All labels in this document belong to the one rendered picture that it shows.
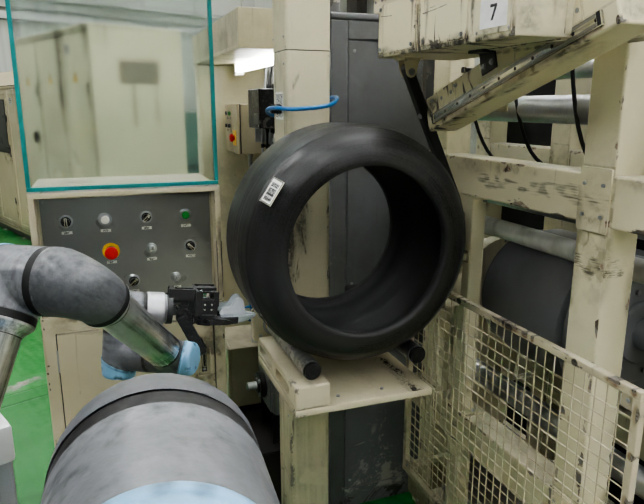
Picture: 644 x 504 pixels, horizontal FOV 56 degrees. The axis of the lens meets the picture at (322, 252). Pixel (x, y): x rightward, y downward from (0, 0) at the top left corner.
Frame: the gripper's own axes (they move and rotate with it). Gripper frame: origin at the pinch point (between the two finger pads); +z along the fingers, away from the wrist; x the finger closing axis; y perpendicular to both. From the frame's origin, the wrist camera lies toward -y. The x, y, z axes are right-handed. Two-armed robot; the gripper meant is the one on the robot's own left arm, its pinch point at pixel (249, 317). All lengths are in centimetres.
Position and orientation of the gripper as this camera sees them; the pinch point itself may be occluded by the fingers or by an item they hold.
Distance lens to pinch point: 149.8
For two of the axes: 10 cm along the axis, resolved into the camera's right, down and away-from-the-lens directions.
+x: -3.4, -2.2, 9.1
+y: 1.1, -9.8, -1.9
